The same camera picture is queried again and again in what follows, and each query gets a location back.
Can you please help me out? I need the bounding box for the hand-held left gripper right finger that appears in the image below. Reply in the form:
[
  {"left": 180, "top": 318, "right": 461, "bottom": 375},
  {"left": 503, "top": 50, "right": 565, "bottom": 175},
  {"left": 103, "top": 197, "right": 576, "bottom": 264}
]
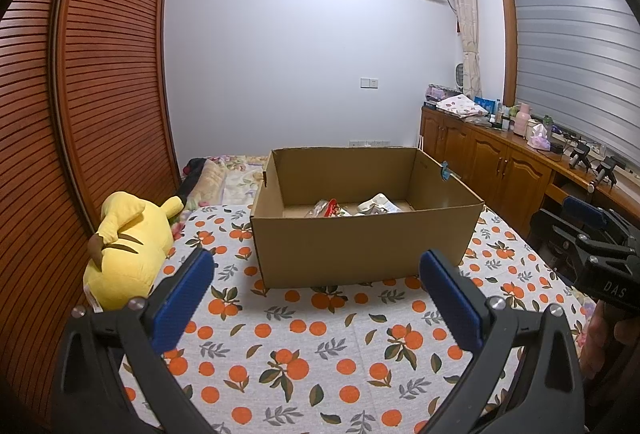
[{"left": 419, "top": 250, "right": 586, "bottom": 434}]

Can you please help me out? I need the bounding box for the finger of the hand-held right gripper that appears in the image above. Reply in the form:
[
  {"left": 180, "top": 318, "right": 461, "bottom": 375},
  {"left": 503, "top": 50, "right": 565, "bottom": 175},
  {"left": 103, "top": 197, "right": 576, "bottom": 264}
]
[
  {"left": 562, "top": 196, "right": 610, "bottom": 231},
  {"left": 530, "top": 209, "right": 637, "bottom": 261}
]

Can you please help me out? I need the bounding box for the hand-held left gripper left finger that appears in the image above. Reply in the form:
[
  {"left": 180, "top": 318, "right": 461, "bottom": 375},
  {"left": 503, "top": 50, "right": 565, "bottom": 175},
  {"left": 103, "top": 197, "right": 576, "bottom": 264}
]
[{"left": 50, "top": 246, "right": 217, "bottom": 434}]

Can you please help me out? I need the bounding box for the brown cardboard box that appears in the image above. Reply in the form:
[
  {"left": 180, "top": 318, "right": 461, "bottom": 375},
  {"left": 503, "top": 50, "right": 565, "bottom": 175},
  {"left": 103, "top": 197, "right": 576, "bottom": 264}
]
[{"left": 250, "top": 146, "right": 485, "bottom": 290}]

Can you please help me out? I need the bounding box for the white blue snack packet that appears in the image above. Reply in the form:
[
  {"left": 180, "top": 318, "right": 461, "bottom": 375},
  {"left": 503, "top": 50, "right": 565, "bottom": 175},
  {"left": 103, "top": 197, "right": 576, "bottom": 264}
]
[{"left": 356, "top": 192, "right": 402, "bottom": 215}]

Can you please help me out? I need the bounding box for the red white snack packet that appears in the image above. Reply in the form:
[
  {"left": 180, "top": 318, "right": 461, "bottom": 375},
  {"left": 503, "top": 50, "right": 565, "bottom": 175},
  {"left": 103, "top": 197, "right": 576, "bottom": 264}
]
[{"left": 305, "top": 198, "right": 352, "bottom": 219}]

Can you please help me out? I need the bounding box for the person's right hand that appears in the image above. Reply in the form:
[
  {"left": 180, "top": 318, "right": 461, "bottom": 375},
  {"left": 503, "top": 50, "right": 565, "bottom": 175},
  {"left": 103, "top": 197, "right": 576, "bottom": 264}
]
[{"left": 581, "top": 300, "right": 640, "bottom": 381}]

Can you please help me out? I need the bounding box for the yellow plush toy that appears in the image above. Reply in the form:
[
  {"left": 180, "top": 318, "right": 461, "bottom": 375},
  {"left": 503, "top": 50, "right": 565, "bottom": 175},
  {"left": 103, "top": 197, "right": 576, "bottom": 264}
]
[{"left": 82, "top": 191, "right": 184, "bottom": 313}]

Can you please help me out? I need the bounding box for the pink tissue pack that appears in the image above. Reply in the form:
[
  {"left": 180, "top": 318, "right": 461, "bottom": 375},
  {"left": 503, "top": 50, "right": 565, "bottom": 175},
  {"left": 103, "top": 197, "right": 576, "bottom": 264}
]
[{"left": 527, "top": 123, "right": 552, "bottom": 150}]

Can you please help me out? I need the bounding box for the long wooden cabinet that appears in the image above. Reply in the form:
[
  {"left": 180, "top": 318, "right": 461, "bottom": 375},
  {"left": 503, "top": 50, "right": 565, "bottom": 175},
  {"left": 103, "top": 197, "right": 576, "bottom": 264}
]
[{"left": 419, "top": 106, "right": 640, "bottom": 255}]

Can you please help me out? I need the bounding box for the pink thermos bottle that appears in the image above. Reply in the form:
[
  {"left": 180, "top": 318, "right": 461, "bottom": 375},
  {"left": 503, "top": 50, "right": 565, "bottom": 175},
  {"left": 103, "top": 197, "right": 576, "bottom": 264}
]
[{"left": 515, "top": 102, "right": 532, "bottom": 138}]

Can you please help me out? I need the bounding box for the orange fruit print blanket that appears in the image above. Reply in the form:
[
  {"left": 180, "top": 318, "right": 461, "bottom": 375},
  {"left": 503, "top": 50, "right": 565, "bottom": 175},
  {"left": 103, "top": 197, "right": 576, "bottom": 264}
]
[{"left": 85, "top": 204, "right": 591, "bottom": 434}]

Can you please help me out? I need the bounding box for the pink folded cloth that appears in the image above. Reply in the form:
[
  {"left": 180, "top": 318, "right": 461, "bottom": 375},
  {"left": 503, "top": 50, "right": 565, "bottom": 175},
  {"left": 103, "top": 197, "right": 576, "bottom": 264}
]
[{"left": 436, "top": 95, "right": 490, "bottom": 118}]

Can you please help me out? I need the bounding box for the grey window blind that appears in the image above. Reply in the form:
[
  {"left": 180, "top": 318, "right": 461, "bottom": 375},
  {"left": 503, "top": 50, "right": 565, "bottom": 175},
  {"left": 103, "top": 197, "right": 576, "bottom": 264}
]
[{"left": 505, "top": 0, "right": 640, "bottom": 160}]

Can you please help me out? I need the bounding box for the purple plastic pack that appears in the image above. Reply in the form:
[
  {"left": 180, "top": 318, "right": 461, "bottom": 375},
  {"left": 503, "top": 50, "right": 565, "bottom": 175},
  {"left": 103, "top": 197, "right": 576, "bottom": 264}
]
[{"left": 425, "top": 84, "right": 464, "bottom": 104}]

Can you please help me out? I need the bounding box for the beige patterned curtain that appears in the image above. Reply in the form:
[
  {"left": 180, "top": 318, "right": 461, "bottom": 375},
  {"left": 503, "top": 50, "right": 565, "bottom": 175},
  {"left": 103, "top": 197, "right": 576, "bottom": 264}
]
[{"left": 445, "top": 0, "right": 482, "bottom": 98}]

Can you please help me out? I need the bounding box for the brown slatted wooden wardrobe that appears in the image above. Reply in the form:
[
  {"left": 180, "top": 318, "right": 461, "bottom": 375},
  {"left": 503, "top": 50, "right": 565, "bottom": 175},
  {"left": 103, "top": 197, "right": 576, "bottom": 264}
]
[{"left": 0, "top": 0, "right": 182, "bottom": 415}]

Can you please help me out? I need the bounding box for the wooden window frame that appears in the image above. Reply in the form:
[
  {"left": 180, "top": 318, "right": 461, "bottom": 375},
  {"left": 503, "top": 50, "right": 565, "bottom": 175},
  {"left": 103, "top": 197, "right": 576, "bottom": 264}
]
[{"left": 495, "top": 0, "right": 519, "bottom": 108}]

